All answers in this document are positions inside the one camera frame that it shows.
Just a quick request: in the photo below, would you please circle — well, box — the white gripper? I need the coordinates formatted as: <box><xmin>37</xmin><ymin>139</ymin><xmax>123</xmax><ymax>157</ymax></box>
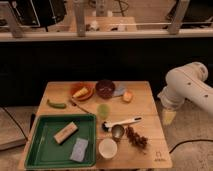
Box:
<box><xmin>157</xmin><ymin>87</ymin><xmax>183</xmax><ymax>125</ymax></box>

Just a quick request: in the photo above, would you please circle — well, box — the apple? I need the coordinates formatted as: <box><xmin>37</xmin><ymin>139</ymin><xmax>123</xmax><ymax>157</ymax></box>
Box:
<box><xmin>122</xmin><ymin>91</ymin><xmax>133</xmax><ymax>103</ymax></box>

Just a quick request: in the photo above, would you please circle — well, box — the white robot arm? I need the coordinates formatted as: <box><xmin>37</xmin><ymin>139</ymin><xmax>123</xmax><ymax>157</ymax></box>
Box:
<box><xmin>157</xmin><ymin>62</ymin><xmax>213</xmax><ymax>125</ymax></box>

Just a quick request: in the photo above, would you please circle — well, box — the wooden tray table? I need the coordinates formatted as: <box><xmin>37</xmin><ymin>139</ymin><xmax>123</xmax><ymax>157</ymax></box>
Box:
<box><xmin>17</xmin><ymin>80</ymin><xmax>174</xmax><ymax>171</ymax></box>

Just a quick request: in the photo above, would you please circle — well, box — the green plastic tray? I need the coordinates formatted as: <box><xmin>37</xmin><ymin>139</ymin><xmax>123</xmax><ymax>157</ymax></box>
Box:
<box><xmin>25</xmin><ymin>114</ymin><xmax>96</xmax><ymax>170</ymax></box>

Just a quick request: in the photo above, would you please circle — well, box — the bunch of dark grapes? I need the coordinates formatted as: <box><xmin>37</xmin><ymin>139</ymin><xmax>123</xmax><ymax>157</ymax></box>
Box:
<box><xmin>125</xmin><ymin>126</ymin><xmax>148</xmax><ymax>153</ymax></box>

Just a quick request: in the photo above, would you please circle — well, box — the small metal cup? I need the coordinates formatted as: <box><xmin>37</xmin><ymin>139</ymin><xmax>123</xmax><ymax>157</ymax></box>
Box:
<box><xmin>111</xmin><ymin>125</ymin><xmax>125</xmax><ymax>141</ymax></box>

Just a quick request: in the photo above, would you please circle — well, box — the light green cup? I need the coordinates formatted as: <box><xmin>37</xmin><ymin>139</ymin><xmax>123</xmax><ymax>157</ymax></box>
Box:
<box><xmin>97</xmin><ymin>104</ymin><xmax>110</xmax><ymax>119</ymax></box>

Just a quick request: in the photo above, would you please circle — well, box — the white cup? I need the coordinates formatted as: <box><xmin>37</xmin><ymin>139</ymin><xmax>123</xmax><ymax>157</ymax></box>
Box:
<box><xmin>98</xmin><ymin>138</ymin><xmax>117</xmax><ymax>159</ymax></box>

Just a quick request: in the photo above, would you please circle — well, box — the dark red bowl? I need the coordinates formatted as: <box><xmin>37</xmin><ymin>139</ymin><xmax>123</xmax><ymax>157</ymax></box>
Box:
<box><xmin>95</xmin><ymin>80</ymin><xmax>115</xmax><ymax>99</ymax></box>

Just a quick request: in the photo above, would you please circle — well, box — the yellow corn cob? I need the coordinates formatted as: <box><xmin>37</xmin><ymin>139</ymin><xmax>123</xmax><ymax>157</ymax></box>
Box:
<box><xmin>72</xmin><ymin>87</ymin><xmax>89</xmax><ymax>98</ymax></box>

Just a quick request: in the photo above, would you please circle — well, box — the brown fork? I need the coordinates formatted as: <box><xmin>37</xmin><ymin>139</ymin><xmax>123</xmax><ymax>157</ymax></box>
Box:
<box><xmin>69</xmin><ymin>99</ymin><xmax>91</xmax><ymax>114</ymax></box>

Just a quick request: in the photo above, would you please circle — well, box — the blue grey sponge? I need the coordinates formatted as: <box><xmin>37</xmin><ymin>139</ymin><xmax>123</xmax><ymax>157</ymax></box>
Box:
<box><xmin>70</xmin><ymin>138</ymin><xmax>88</xmax><ymax>162</ymax></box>

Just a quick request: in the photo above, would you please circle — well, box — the wooden block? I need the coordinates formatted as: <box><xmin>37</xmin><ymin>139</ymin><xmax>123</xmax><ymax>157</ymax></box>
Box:
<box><xmin>54</xmin><ymin>122</ymin><xmax>78</xmax><ymax>144</ymax></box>

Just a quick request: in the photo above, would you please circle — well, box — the green cucumber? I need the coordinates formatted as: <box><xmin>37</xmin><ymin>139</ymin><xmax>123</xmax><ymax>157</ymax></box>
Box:
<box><xmin>46</xmin><ymin>99</ymin><xmax>67</xmax><ymax>109</ymax></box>

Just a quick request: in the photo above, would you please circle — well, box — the grey board at left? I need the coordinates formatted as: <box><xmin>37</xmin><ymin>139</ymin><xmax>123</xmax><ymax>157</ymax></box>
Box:
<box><xmin>0</xmin><ymin>107</ymin><xmax>28</xmax><ymax>151</ymax></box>

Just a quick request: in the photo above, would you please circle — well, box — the black box top left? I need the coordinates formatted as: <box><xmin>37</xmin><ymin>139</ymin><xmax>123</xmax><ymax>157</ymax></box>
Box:
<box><xmin>9</xmin><ymin>0</ymin><xmax>66</xmax><ymax>27</ymax></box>

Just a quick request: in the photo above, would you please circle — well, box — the black cable on right floor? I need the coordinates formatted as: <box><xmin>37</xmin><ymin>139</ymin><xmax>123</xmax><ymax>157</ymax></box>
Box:
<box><xmin>168</xmin><ymin>138</ymin><xmax>213</xmax><ymax>155</ymax></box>

